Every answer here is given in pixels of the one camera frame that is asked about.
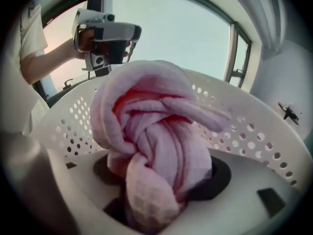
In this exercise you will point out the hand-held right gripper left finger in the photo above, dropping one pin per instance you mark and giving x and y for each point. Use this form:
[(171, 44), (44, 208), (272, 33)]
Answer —
[(85, 199)]

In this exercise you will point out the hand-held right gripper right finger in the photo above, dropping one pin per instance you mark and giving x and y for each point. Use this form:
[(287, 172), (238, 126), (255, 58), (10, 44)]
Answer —
[(244, 204)]

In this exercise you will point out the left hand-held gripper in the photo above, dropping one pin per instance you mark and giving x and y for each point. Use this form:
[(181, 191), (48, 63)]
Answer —
[(112, 53)]

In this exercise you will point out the pink clothes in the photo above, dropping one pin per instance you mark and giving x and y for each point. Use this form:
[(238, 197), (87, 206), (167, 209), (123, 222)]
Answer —
[(156, 136)]

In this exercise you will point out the white laundry basket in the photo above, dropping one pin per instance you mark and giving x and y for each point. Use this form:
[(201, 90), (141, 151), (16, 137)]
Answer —
[(244, 101)]

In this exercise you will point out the person's left forearm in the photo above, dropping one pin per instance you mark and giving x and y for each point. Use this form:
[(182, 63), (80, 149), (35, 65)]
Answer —
[(46, 65)]

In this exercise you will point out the person's left hand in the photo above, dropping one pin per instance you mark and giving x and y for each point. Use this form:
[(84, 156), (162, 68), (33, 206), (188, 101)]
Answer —
[(84, 41)]

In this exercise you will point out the person's cream shirt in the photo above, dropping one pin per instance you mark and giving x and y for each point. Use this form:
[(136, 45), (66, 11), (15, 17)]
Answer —
[(29, 33)]

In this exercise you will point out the white vertical pipes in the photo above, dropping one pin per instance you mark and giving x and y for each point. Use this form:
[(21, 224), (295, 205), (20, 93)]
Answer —
[(271, 21)]

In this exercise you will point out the black wall fixture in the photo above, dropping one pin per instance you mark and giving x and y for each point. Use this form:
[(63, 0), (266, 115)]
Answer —
[(289, 112)]

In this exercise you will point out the black window frame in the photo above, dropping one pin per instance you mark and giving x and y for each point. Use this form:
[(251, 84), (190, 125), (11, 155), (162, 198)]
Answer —
[(234, 48)]

